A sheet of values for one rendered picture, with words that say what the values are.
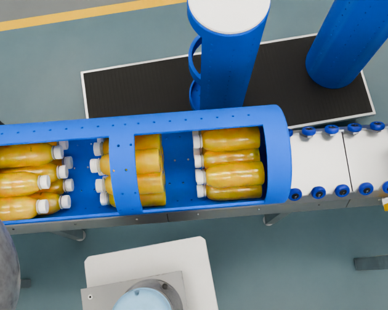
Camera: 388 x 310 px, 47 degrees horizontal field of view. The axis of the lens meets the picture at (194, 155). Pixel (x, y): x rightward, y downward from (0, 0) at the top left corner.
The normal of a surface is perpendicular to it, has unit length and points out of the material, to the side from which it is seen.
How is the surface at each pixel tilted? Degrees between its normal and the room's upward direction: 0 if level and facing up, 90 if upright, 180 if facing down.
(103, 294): 1
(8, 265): 71
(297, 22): 0
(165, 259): 0
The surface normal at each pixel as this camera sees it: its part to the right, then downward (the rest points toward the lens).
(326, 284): 0.00, -0.26
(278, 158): 0.03, 0.09
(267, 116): -0.04, -0.73
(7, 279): 0.91, -0.24
